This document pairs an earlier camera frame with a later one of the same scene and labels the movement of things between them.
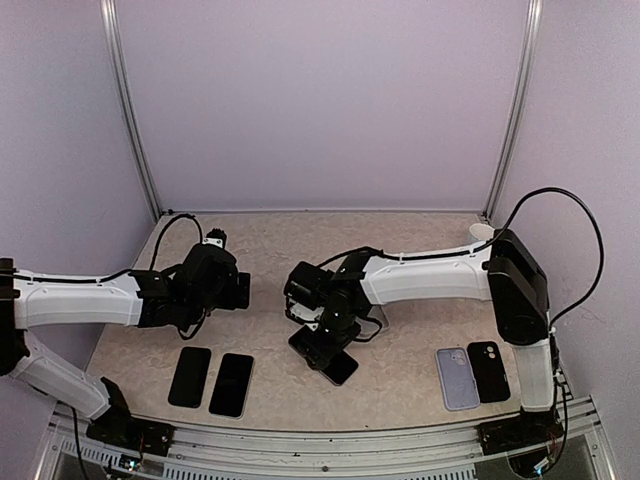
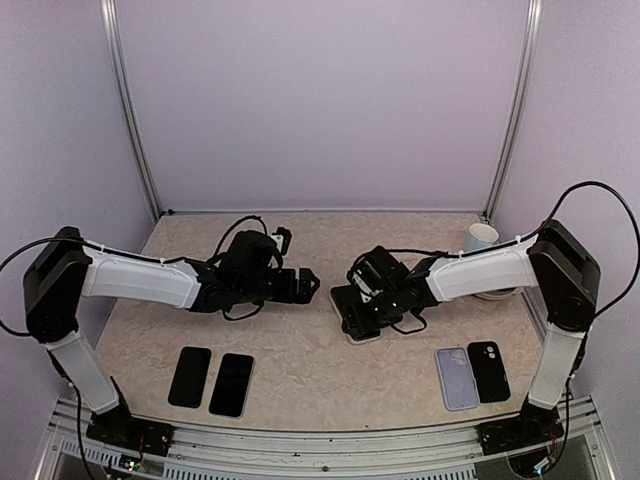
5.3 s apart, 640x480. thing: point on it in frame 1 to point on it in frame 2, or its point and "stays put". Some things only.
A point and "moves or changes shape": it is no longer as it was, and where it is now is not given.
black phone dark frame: (190, 376) stays put
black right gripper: (352, 331) to (394, 319)
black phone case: (489, 371) stays put
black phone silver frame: (230, 392) stays put
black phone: (324, 353) moves or changes shape
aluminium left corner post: (108, 11) stays put
